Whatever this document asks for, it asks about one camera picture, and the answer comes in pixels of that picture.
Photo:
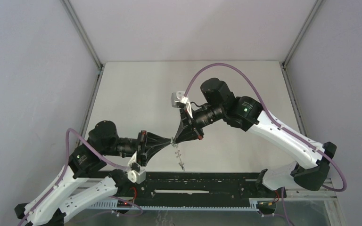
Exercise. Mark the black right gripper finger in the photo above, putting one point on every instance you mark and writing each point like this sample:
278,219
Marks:
181,134
194,134

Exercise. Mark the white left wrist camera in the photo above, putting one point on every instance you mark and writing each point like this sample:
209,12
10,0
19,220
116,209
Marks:
136,173

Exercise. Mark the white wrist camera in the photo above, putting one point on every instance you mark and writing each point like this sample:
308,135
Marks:
136,173
179,100

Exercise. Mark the metal oval keyring plate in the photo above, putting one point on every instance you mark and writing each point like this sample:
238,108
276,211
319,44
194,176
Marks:
178,154

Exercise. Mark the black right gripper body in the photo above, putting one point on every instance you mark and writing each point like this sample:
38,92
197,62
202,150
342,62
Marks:
203,117

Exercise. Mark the aluminium frame post left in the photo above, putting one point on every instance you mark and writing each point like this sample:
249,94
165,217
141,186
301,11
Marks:
82,32

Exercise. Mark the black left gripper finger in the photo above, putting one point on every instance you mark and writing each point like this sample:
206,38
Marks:
151,149
154,140

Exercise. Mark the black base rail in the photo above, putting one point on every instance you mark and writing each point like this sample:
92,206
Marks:
200,190

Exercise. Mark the aluminium frame post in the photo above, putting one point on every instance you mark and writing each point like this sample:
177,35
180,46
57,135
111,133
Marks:
82,32
307,22

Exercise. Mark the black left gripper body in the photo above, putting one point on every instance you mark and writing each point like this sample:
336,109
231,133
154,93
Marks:
127,146

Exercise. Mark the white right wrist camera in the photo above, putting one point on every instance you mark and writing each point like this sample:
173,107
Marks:
179,100

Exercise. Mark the aluminium frame post right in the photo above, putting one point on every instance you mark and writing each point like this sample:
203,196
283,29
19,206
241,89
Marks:
307,22

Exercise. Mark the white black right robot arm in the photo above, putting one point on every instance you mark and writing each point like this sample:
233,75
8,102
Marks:
311,159

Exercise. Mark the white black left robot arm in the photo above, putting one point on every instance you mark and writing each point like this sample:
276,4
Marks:
102,166

